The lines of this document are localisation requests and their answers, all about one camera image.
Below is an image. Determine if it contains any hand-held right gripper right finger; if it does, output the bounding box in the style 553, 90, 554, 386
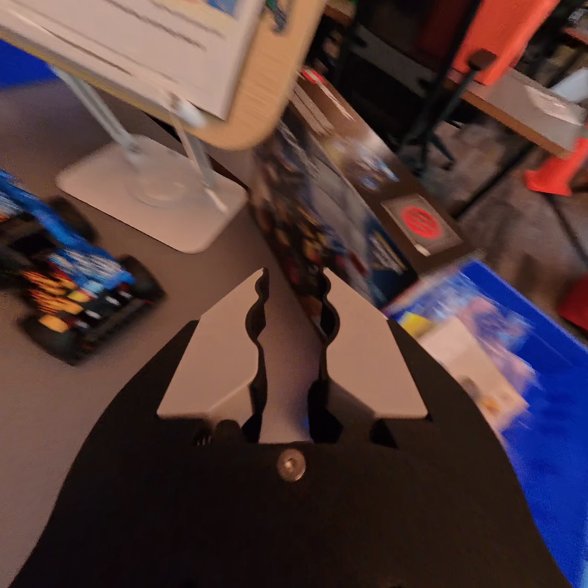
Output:
308, 266, 429, 444

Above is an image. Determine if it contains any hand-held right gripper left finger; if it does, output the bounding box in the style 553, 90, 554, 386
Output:
157, 269, 270, 444

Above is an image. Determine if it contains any flame-printed toy monster truck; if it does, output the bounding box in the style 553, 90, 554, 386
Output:
0, 170, 166, 367

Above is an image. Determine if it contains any dark toy box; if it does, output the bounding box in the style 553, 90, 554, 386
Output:
250, 69, 466, 342

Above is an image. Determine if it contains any blue storage bin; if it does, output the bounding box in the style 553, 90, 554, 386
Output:
0, 39, 61, 88
386, 259, 588, 588

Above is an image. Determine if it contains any grey desk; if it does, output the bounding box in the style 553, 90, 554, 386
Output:
0, 83, 322, 570

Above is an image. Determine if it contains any yellow paper note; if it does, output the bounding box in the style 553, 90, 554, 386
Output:
399, 311, 429, 337

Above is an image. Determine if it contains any shiny clear plastic bag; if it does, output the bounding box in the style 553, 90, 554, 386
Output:
390, 271, 536, 369

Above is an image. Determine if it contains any white book stand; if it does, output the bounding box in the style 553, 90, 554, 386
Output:
0, 0, 328, 254

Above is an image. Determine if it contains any orange traffic cone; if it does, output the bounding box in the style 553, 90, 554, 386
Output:
525, 138, 588, 197

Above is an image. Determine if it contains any black mesh office chair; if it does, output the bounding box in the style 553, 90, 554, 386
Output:
335, 0, 499, 178

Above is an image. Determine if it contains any brown workbench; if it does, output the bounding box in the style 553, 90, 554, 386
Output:
446, 69, 588, 158

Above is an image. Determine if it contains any instruction booklet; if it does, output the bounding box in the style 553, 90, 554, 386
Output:
0, 0, 265, 121

